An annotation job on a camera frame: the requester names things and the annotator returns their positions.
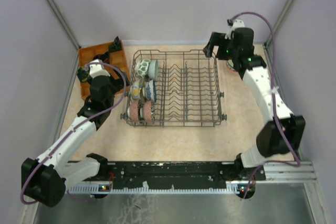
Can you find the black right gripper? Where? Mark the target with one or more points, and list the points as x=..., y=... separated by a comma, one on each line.
x=216, y=39

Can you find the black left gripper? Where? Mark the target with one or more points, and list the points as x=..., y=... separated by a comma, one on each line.
x=119, y=82

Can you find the orange flower green leaf bowl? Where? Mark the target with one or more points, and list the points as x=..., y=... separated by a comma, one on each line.
x=230, y=66

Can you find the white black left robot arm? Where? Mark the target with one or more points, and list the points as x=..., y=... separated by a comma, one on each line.
x=48, y=177

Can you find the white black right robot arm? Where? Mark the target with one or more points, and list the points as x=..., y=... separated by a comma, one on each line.
x=282, y=132

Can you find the yellow blue swirl bowl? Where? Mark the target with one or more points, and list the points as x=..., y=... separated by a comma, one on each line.
x=136, y=89

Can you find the wooden compartment tray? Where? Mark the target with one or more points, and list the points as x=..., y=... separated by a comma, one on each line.
x=117, y=58

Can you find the green leaf pattern bowl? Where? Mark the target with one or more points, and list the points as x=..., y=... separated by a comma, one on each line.
x=141, y=67

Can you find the teal yellow-flower folded tie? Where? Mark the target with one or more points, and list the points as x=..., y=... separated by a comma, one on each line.
x=83, y=74

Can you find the pink floral bowl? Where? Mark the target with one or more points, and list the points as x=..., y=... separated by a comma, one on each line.
x=134, y=111

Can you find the blue rose pattern bowl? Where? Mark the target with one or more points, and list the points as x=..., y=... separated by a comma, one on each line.
x=149, y=91

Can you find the dark green folded tie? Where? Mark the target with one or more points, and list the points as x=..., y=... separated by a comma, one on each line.
x=115, y=45

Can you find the dark leaf pattern bowl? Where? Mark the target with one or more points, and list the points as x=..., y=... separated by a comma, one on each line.
x=147, y=112

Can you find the green striped bowl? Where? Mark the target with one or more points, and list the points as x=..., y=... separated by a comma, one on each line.
x=153, y=70

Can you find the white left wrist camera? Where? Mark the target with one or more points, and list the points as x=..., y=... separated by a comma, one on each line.
x=96, y=68

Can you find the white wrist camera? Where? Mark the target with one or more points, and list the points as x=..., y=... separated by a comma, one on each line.
x=96, y=68
x=233, y=24

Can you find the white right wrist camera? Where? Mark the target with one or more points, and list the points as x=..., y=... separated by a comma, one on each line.
x=233, y=24

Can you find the grey wire dish rack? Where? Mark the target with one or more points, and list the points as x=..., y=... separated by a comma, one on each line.
x=187, y=90

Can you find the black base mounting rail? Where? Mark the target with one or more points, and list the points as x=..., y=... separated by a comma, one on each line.
x=179, y=177

